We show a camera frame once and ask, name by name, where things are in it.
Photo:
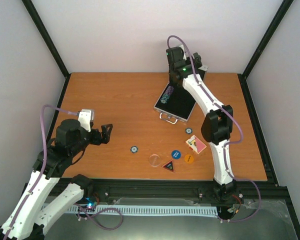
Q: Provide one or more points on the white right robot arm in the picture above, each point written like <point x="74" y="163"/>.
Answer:
<point x="217" y="124"/>

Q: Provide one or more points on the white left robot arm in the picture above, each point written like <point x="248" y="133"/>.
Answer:
<point x="28" y="221"/>

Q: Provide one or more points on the clear round disc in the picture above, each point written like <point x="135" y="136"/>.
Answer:
<point x="154" y="160"/>

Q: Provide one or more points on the white cable duct strip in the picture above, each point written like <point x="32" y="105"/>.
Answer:
<point x="154" y="210"/>

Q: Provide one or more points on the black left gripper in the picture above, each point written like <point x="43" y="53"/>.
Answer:
<point x="99" y="140"/>

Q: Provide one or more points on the blue white poker chip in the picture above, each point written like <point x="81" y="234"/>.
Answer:
<point x="188" y="130"/>
<point x="134" y="149"/>

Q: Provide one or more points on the black aluminium frame rail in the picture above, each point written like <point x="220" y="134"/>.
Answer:
<point x="200" y="191"/>

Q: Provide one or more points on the purple poker chip stack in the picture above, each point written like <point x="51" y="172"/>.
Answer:
<point x="166" y="94"/>

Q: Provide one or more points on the pink playing card deck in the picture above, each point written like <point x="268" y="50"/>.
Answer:
<point x="195" y="144"/>

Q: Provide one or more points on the aluminium poker case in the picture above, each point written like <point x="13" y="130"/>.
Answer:
<point x="183" y="100"/>

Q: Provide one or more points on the blue round token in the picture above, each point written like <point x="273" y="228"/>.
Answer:
<point x="176" y="154"/>

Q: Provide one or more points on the black red triangle token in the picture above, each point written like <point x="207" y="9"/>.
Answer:
<point x="169" y="166"/>

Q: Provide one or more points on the orange round token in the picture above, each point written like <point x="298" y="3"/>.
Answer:
<point x="189" y="158"/>

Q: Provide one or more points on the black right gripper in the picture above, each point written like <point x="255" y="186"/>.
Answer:
<point x="197" y="60"/>

